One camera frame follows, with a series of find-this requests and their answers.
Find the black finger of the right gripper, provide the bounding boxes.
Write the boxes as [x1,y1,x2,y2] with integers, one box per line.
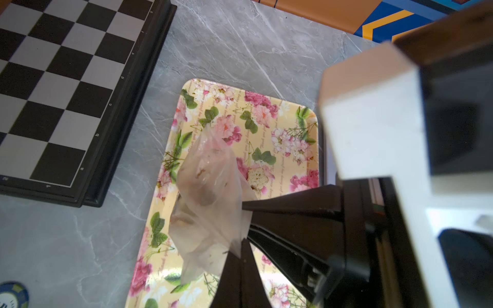
[242,185,345,304]

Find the small round table grommet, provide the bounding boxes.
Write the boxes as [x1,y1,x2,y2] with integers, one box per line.
[0,282,30,308]

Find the pile of poured cookies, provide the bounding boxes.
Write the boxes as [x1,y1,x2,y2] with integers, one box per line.
[247,167,269,191]

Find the floral pattern tray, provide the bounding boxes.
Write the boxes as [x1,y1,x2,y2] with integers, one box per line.
[126,78,319,307]

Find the black white chessboard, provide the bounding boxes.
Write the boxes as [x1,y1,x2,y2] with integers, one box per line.
[1,0,177,207]

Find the ziploc bag of beige cookies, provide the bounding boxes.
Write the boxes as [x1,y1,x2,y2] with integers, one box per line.
[169,127,257,284]

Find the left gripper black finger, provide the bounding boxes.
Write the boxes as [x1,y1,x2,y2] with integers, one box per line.
[210,239,271,308]

